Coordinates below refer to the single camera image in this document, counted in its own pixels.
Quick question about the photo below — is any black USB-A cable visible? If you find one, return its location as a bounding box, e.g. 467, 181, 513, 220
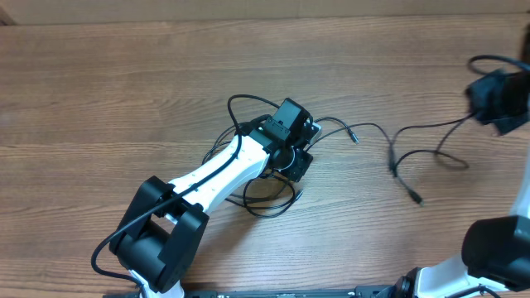
306, 111, 477, 207

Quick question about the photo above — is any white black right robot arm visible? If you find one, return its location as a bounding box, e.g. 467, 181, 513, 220
378, 41, 529, 297

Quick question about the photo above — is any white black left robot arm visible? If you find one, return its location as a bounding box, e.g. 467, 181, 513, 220
109, 99, 321, 297

